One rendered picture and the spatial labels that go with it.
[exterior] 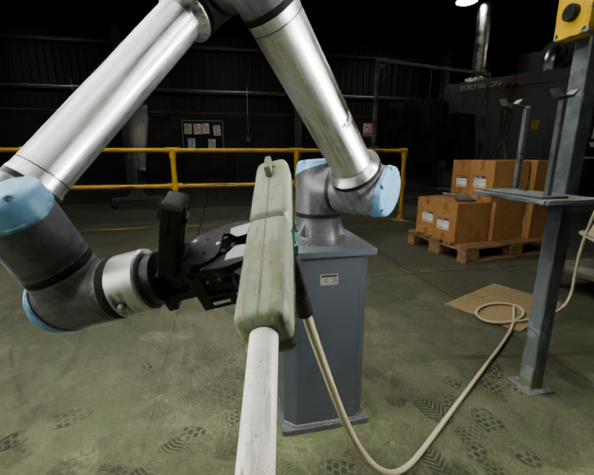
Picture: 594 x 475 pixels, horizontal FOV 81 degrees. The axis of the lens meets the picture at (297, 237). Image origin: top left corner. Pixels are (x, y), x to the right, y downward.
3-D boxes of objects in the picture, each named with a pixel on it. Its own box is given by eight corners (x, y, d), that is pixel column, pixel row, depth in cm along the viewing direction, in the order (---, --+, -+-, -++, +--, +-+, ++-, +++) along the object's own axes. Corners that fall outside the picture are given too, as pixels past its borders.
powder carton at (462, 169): (481, 193, 379) (485, 159, 371) (502, 196, 352) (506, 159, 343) (450, 194, 371) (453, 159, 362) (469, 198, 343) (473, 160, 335)
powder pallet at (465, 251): (492, 234, 414) (494, 222, 410) (562, 252, 340) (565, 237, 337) (406, 242, 375) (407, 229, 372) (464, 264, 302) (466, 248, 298)
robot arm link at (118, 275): (119, 242, 51) (90, 288, 43) (149, 235, 51) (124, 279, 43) (150, 286, 56) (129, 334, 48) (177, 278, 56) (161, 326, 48)
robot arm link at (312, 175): (314, 205, 129) (315, 156, 125) (354, 211, 118) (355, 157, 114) (286, 211, 118) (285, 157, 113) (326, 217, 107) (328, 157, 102)
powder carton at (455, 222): (462, 234, 350) (466, 198, 342) (486, 240, 324) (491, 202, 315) (431, 237, 338) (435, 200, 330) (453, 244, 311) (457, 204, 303)
